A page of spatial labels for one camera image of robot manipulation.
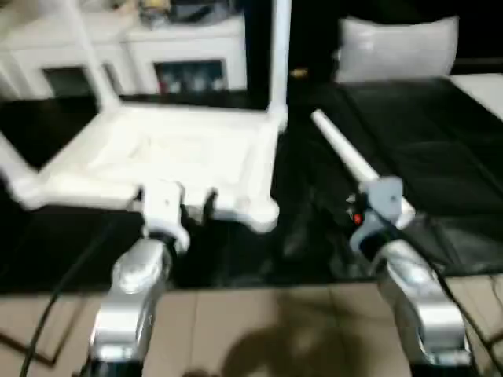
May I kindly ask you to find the white plastic table leg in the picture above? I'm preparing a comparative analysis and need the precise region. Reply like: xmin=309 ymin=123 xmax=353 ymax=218
xmin=0 ymin=132 xmax=43 ymax=210
xmin=309 ymin=108 xmax=417 ymax=229
xmin=268 ymin=0 xmax=292 ymax=115
xmin=64 ymin=0 xmax=120 ymax=114

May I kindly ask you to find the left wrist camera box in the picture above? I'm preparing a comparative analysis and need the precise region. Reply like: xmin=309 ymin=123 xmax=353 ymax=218
xmin=140 ymin=179 xmax=190 ymax=253

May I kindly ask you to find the small yellow black box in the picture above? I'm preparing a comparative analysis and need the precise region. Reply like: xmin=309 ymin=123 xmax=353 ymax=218
xmin=140 ymin=0 xmax=171 ymax=13

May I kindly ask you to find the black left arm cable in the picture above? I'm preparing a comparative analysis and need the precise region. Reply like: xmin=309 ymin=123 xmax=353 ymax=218
xmin=18 ymin=218 xmax=116 ymax=377

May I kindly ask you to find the black stand leg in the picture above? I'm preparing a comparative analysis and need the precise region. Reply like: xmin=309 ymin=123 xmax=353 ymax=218
xmin=0 ymin=332 xmax=54 ymax=363

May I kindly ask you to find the grey cushion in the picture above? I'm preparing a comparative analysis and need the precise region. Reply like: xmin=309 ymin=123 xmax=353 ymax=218
xmin=335 ymin=15 xmax=461 ymax=84

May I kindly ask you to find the white sideboard with glass doors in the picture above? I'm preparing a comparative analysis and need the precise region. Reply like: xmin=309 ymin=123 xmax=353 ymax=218
xmin=0 ymin=0 xmax=245 ymax=98

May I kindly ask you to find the white plastic table top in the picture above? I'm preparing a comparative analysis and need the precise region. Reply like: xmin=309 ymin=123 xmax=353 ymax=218
xmin=15 ymin=103 xmax=282 ymax=236

